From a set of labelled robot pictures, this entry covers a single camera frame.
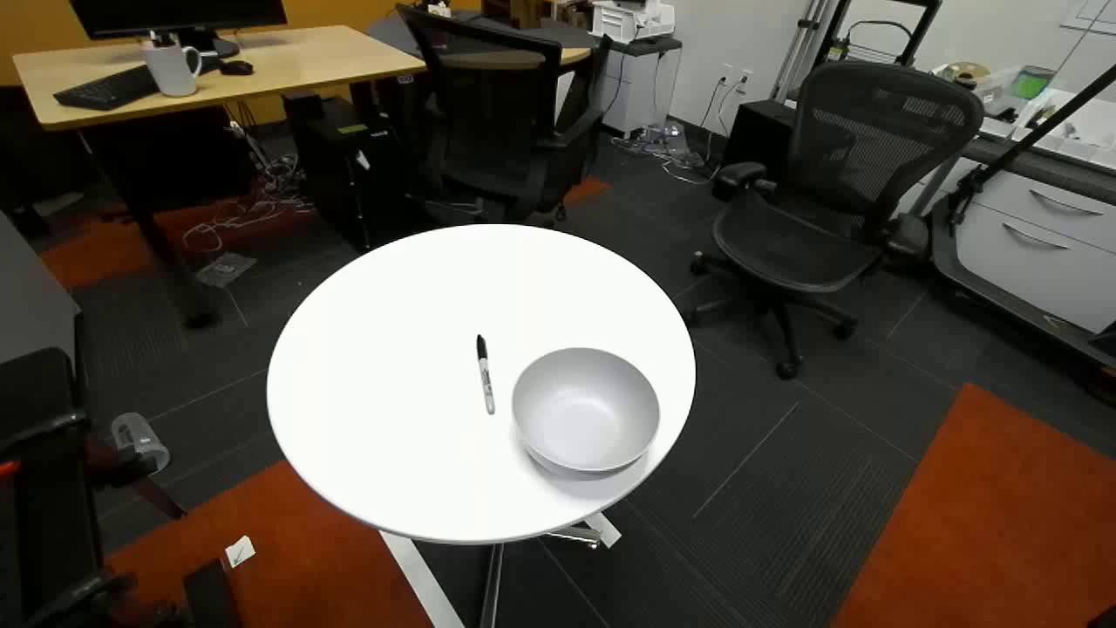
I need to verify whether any black clamp orange handle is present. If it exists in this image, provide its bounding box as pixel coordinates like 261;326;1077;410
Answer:
0;406;187;528

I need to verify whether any black tripod stand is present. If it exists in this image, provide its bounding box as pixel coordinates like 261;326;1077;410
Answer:
772;0;947;76

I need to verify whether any black mesh office chair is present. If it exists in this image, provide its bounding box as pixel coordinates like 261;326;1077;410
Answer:
682;60;990;385

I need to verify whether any green box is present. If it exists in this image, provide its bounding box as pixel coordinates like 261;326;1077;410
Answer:
1009;62;1055;106

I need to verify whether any clear plastic cup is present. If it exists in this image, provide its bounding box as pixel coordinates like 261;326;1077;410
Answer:
109;410;173;480

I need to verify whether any white mug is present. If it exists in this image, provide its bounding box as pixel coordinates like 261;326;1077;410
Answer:
144;40;208;100

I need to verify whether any white drawer cabinet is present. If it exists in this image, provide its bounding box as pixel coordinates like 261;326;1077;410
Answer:
946;114;1116;341

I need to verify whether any black marker pen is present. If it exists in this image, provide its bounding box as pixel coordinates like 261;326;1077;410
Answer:
472;332;499;419

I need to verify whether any small white paper scrap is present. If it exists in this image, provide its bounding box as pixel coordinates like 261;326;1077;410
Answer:
223;535;261;573

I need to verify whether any white table base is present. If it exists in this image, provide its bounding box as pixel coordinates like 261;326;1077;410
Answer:
376;509;626;628

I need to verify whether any light wooden desk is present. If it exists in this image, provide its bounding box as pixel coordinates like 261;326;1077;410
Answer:
10;21;428;332

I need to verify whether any black keyboard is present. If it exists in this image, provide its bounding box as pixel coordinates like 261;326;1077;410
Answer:
50;62;167;114

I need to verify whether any black computer monitor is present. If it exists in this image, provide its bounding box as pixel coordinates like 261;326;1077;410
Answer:
65;0;290;62

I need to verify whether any grey round bowl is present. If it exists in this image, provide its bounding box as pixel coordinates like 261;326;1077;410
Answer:
509;345;661;480

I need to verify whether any black support post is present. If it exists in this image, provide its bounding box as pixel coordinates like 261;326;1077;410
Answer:
181;557;245;628

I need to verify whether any black box by wall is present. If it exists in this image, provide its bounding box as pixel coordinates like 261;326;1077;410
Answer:
728;99;815;177

